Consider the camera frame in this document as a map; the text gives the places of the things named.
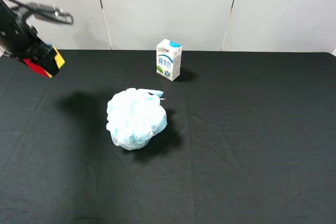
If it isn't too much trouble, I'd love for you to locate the black tablecloth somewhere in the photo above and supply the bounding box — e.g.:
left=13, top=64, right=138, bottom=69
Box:
left=1, top=50, right=335, bottom=223

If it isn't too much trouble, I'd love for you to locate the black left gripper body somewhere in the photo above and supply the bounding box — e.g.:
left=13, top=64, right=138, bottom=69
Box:
left=1, top=0, right=39, bottom=58

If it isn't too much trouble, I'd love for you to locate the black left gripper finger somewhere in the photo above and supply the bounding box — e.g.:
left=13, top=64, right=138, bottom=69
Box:
left=15, top=44, right=60, bottom=77

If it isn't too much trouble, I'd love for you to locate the light blue bath loofah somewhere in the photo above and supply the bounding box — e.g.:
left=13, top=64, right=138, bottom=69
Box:
left=106, top=88, right=167, bottom=151

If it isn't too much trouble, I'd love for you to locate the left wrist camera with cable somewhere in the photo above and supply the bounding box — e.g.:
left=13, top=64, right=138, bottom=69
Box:
left=8, top=0, right=74, bottom=25

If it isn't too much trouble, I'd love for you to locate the colourful puzzle cube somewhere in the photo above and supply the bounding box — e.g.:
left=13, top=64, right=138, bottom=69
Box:
left=23, top=45, right=66, bottom=79

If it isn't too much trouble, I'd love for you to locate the white blue milk carton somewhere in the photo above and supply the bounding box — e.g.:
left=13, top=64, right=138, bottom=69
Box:
left=156, top=39, right=182, bottom=81

